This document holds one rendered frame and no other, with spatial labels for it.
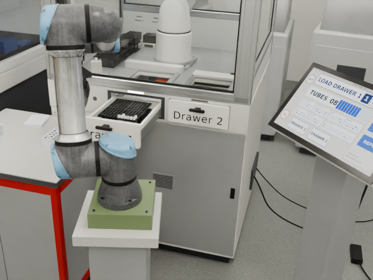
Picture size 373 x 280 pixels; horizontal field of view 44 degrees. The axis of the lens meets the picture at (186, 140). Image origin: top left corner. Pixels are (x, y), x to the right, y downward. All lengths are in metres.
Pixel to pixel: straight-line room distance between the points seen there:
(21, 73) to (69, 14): 1.45
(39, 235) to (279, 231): 1.48
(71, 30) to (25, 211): 0.90
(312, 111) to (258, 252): 1.16
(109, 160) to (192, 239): 1.17
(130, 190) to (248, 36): 0.87
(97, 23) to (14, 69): 1.42
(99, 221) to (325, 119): 0.88
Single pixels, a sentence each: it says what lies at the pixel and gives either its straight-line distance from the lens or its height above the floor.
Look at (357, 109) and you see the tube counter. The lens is 1.72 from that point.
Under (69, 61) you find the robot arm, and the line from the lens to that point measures 1.43.
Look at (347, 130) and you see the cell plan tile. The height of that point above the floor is 1.06.
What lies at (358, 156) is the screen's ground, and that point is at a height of 1.01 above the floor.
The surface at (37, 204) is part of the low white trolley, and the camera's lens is 1.98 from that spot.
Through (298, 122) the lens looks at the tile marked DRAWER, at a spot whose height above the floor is 1.01.
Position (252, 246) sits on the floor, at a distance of 2.75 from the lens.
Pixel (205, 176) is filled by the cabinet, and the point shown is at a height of 0.54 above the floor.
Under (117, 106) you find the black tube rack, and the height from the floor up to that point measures 0.90.
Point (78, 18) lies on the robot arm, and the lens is 1.41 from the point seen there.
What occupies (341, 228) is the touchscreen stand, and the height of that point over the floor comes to 0.62.
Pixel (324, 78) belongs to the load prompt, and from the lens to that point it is 1.86.
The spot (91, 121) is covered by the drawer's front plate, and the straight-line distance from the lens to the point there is 1.97.
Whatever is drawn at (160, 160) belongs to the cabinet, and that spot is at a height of 0.59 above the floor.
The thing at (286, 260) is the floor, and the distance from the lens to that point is 2.71.
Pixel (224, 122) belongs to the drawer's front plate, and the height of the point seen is 0.85.
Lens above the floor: 1.70
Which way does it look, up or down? 26 degrees down
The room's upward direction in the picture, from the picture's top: 2 degrees clockwise
